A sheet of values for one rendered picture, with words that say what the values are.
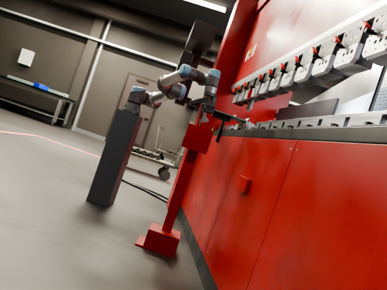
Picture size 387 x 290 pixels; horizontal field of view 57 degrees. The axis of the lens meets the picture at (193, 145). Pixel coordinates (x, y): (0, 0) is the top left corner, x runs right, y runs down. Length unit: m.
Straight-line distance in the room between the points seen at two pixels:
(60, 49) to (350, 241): 11.15
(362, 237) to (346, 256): 0.06
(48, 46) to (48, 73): 0.82
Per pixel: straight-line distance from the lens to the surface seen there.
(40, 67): 11.82
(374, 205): 0.90
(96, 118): 10.90
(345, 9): 1.79
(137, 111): 2.92
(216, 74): 2.22
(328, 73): 1.68
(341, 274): 0.94
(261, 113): 3.74
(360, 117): 1.31
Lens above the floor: 0.68
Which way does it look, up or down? level
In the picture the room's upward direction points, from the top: 19 degrees clockwise
